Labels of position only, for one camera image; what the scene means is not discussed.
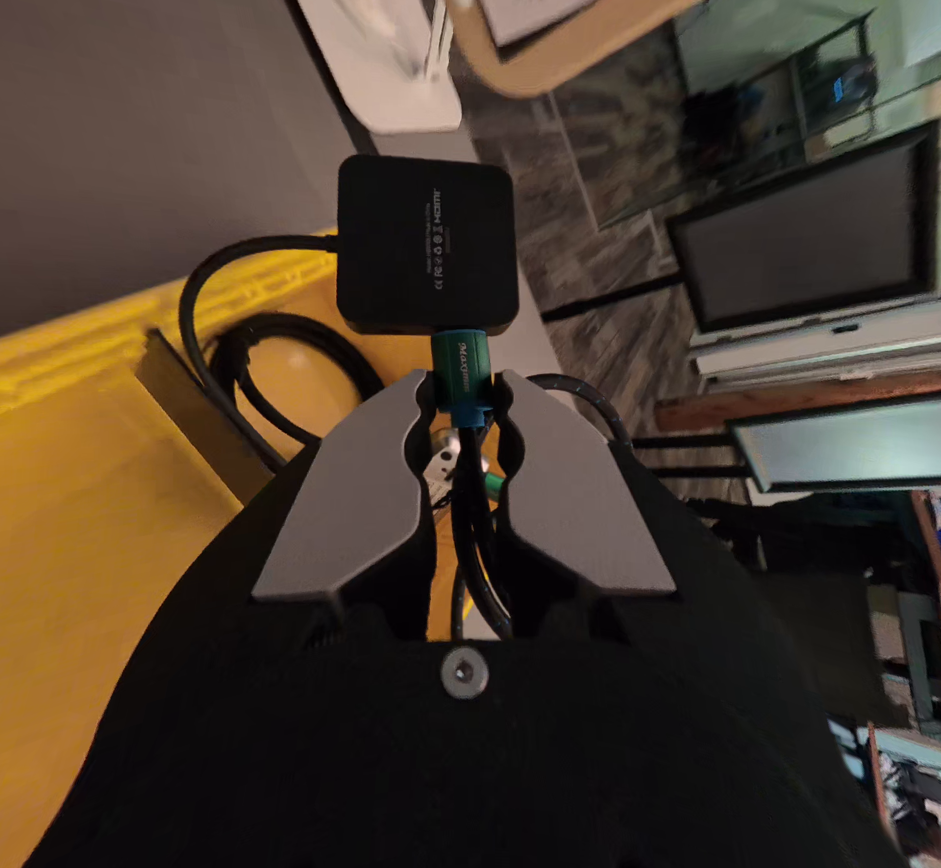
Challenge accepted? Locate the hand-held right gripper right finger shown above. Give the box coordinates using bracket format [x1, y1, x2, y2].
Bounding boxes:
[493, 369, 679, 600]

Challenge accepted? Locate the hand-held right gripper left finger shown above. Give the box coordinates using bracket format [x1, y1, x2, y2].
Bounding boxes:
[253, 369, 439, 604]

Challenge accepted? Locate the silver port hub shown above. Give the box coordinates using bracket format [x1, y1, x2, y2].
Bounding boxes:
[421, 431, 460, 509]

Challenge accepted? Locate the black cable with silver plug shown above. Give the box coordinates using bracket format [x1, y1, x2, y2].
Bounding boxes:
[206, 312, 388, 447]

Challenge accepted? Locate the yellow plastic bin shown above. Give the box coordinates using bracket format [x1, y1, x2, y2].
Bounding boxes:
[0, 244, 386, 825]

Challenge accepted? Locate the black square hub lead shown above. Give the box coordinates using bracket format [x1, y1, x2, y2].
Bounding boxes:
[175, 232, 348, 446]

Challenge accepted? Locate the black square adapter hub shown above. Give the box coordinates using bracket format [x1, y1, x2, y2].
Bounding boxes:
[336, 153, 520, 338]

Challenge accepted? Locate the dark bin divider panel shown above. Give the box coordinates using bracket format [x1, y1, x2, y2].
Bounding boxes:
[139, 326, 283, 505]

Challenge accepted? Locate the black monitor on stand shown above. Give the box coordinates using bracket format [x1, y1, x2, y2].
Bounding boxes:
[665, 122, 941, 343]

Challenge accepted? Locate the instruction sheet on stand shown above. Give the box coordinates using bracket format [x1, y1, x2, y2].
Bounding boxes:
[446, 0, 818, 100]

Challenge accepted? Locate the white stand base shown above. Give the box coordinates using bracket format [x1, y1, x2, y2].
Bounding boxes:
[262, 0, 466, 134]

